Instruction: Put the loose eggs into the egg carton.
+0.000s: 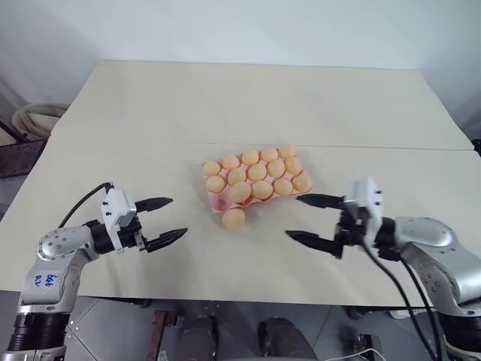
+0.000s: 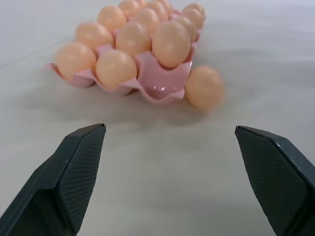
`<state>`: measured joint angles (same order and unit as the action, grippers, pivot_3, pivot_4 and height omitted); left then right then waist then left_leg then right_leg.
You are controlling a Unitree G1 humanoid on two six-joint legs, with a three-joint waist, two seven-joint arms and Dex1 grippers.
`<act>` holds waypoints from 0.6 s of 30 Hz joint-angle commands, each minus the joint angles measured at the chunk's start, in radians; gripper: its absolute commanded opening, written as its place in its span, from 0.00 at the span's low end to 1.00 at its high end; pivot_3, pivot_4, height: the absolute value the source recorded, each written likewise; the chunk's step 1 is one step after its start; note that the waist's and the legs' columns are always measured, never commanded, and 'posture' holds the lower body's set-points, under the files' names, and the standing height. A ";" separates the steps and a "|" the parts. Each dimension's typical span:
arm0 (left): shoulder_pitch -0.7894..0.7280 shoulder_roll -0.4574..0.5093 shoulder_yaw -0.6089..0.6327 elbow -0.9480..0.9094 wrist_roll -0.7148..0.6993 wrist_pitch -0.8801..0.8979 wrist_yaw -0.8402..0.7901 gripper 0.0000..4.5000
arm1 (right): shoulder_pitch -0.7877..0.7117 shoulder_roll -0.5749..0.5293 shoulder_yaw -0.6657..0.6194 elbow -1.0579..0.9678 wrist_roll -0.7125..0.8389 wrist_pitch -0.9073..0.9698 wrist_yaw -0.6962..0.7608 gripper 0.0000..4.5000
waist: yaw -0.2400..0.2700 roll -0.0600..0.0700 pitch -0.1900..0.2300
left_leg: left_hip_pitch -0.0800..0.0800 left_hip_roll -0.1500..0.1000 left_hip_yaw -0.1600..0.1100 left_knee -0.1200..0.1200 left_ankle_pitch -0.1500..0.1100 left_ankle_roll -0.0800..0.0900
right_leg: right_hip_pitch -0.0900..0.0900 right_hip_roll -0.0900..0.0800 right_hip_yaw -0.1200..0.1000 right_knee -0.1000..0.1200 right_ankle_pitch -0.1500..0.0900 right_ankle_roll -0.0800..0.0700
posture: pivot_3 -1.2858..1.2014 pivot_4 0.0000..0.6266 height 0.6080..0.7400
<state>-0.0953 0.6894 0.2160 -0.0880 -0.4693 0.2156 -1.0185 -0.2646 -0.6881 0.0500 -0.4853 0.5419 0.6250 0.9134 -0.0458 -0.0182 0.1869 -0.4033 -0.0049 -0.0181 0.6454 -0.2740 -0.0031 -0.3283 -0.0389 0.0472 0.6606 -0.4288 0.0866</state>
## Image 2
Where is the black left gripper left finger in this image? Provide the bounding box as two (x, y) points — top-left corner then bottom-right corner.
(0, 123), (107, 236)

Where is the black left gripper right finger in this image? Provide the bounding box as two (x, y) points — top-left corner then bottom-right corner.
(235, 125), (315, 236)

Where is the pink plastic egg tray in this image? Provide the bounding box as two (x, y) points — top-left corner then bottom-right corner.
(44, 9), (206, 104)

